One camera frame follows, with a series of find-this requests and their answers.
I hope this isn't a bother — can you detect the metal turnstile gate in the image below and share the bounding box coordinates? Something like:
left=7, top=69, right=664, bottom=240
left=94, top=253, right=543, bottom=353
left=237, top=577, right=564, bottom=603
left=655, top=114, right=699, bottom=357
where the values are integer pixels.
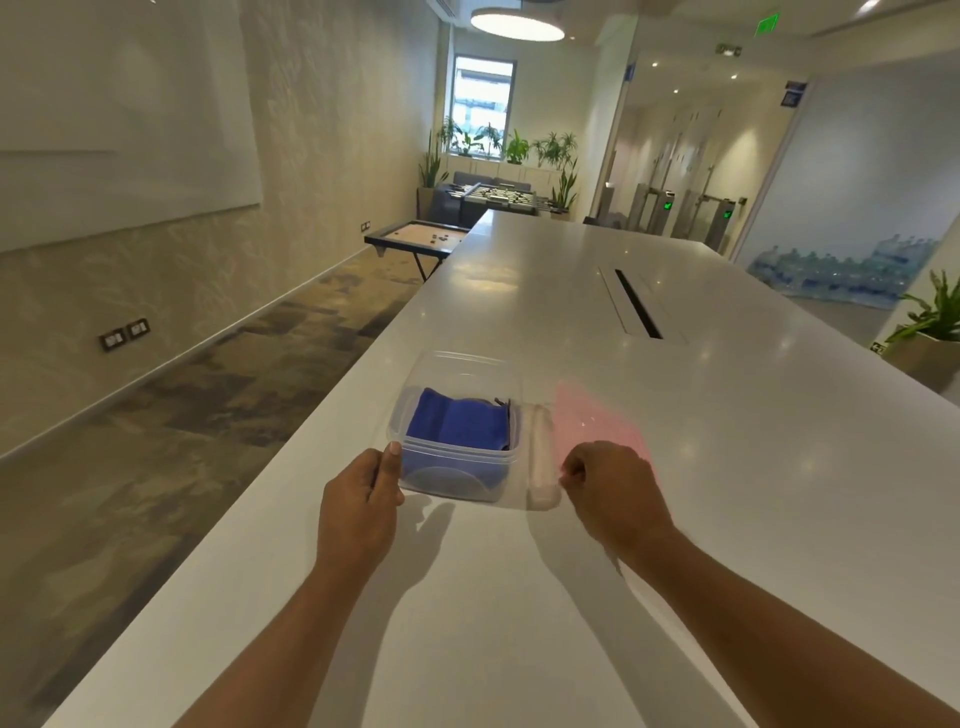
left=673, top=193, right=744, bottom=254
left=628, top=183, right=677, bottom=238

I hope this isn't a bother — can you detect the foosball table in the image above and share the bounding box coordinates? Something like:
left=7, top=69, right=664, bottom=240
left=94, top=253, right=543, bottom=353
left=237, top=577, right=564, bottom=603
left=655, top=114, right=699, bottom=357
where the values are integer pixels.
left=448, top=182, right=543, bottom=228

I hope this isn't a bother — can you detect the potted plant in beige planter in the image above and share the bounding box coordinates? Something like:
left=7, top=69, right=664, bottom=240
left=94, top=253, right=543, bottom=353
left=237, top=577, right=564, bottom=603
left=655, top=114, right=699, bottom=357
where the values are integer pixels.
left=879, top=268, right=960, bottom=396

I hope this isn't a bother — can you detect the person's left forearm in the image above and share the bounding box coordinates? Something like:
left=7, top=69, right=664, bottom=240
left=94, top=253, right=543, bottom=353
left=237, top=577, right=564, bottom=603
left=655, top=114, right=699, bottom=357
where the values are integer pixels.
left=171, top=558, right=378, bottom=728

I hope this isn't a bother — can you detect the person's left hand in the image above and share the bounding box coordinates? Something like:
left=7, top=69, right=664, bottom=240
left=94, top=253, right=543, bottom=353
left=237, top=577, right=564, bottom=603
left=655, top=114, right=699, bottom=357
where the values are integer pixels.
left=315, top=441, right=407, bottom=576

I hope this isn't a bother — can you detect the windowsill potted plant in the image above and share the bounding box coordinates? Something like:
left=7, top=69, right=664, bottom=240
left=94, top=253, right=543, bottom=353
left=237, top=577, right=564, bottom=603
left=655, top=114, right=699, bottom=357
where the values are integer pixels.
left=441, top=114, right=504, bottom=159

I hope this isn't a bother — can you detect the table cable hatch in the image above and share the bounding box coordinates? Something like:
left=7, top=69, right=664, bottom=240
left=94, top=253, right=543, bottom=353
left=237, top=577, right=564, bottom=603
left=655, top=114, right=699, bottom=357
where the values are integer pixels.
left=597, top=263, right=689, bottom=345

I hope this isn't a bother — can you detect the pink translucent plastic lid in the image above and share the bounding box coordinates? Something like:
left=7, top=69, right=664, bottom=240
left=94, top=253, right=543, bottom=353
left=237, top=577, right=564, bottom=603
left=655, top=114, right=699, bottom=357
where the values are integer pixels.
left=522, top=378, right=661, bottom=513

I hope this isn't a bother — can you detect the tall potted snake plant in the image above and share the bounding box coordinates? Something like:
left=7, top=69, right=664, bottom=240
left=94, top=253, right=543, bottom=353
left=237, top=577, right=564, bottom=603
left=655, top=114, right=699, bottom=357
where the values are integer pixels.
left=417, top=129, right=452, bottom=220

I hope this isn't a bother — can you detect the round ceiling lamp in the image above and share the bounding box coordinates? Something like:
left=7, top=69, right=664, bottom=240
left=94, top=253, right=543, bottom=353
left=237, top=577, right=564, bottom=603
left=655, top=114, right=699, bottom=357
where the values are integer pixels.
left=469, top=6, right=567, bottom=43

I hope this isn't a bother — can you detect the white wall board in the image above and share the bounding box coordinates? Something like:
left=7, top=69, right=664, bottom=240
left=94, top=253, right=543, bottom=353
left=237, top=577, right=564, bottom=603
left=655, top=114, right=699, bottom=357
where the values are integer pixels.
left=0, top=0, right=265, bottom=255

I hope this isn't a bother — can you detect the potted palm plant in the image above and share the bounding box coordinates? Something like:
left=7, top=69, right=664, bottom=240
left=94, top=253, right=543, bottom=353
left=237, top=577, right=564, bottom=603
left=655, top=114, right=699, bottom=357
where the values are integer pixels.
left=531, top=130, right=580, bottom=171

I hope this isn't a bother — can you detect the grey sofa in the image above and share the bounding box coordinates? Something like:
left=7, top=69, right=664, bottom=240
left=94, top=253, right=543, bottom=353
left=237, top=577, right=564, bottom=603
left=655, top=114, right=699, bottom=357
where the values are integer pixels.
left=450, top=171, right=534, bottom=198

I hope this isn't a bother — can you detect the striped leaf potted plant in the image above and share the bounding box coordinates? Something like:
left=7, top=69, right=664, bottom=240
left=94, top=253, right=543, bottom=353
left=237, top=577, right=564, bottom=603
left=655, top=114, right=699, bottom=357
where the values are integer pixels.
left=549, top=156, right=582, bottom=217

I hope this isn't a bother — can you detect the person's right hand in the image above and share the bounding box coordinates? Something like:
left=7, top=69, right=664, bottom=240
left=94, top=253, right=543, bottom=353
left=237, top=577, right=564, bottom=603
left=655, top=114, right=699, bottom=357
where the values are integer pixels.
left=558, top=440, right=678, bottom=562

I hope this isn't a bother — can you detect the person's right forearm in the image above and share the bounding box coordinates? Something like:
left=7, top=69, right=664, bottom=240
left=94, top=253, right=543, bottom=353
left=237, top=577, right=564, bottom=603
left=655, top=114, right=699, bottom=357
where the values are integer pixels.
left=619, top=527, right=960, bottom=728

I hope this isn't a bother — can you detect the window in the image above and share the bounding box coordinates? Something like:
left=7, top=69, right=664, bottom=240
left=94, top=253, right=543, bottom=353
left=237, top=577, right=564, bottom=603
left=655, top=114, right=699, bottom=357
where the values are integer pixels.
left=449, top=54, right=518, bottom=160

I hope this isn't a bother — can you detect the blue cloth pouch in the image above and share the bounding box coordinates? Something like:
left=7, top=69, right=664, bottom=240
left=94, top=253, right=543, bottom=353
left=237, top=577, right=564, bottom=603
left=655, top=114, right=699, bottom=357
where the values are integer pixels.
left=400, top=387, right=520, bottom=493

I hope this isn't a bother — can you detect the carrom board table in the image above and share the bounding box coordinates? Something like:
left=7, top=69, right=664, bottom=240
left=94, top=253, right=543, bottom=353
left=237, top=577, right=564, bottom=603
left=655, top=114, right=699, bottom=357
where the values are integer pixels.
left=363, top=219, right=471, bottom=283

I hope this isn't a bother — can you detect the clear plastic container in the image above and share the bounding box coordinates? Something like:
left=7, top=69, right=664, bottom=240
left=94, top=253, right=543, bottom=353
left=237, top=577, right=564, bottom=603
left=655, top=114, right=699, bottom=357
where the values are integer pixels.
left=385, top=349, right=527, bottom=504

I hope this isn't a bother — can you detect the stack of water bottles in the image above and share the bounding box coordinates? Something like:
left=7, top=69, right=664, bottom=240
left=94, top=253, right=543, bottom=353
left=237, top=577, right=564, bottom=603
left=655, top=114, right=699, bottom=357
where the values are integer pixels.
left=745, top=233, right=940, bottom=311

